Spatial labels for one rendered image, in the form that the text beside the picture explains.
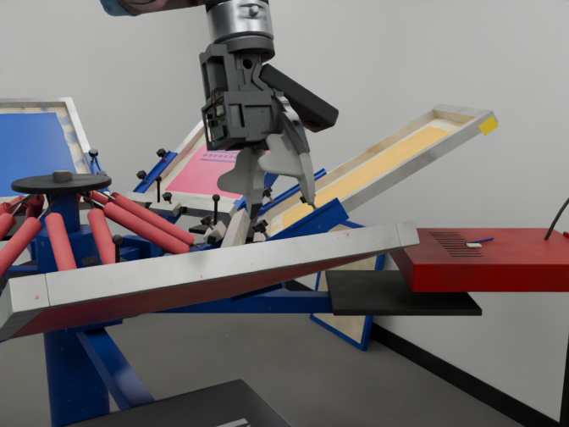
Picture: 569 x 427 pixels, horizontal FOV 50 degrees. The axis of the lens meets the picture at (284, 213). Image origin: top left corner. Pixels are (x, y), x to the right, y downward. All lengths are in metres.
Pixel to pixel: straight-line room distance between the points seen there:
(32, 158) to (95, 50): 2.57
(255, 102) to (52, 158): 2.41
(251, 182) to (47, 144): 2.42
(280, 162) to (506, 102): 2.48
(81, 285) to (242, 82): 0.30
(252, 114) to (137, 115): 4.91
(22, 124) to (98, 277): 2.55
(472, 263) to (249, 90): 1.30
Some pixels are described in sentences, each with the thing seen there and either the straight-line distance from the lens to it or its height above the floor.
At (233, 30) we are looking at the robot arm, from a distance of 0.71.
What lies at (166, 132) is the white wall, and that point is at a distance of 5.66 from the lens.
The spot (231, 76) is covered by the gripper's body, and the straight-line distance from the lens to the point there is 0.70.
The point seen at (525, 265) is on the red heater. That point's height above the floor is 1.10.
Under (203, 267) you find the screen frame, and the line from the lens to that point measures 0.78.
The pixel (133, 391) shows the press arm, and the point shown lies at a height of 0.92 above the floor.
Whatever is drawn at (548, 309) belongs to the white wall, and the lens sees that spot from 3.05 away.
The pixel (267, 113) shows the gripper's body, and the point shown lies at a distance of 0.69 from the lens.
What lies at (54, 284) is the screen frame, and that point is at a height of 1.41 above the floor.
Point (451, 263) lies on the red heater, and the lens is 1.88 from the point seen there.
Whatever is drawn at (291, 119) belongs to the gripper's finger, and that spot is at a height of 1.59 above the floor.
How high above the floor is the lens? 1.63
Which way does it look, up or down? 12 degrees down
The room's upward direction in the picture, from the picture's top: straight up
